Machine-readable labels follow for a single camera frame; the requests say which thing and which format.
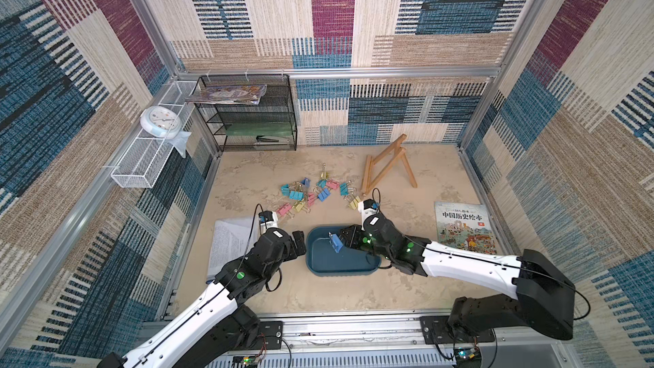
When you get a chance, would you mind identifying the teal plastic storage box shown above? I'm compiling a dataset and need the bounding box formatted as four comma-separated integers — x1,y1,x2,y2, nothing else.
306,225,381,277

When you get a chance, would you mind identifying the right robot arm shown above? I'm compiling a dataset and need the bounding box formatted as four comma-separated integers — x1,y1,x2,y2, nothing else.
331,212,577,341

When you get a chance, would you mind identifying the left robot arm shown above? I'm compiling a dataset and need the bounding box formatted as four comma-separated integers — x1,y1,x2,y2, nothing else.
98,228,307,367

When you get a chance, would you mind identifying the olive yellow binder clip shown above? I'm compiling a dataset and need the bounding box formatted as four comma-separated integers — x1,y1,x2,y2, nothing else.
320,164,330,181

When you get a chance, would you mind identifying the white paper document pouch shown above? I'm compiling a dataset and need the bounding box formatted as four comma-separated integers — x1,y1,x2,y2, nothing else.
207,217,259,282

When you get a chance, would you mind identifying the wooden easel stand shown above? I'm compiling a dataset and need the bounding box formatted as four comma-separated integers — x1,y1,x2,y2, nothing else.
361,134,418,195

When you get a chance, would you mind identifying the colourful history picture book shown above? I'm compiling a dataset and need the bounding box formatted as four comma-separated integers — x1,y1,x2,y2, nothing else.
434,202,497,255

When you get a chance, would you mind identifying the magazine on shelf top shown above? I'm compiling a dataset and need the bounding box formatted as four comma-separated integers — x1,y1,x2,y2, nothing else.
185,85,267,105

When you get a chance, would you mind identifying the white round clock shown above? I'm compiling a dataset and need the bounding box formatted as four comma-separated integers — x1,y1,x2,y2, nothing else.
140,106,182,139

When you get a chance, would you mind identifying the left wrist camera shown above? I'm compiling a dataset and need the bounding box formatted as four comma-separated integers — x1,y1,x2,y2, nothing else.
258,211,279,234

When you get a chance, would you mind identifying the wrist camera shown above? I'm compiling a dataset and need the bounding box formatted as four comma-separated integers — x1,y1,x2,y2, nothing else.
358,199,380,224
258,211,279,234

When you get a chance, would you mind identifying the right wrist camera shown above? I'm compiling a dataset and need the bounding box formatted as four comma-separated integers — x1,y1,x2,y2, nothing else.
358,199,380,224

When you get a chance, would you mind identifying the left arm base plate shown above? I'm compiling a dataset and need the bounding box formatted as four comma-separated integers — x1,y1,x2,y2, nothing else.
208,319,284,352

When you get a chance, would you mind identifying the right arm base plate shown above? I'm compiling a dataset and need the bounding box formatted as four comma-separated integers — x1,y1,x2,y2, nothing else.
419,315,496,345

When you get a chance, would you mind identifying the black wire mesh shelf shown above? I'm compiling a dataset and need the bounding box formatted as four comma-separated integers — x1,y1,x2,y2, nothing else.
194,74,298,153

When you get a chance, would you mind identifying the white wire wall basket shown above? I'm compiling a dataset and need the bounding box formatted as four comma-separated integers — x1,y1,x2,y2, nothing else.
110,80,202,189

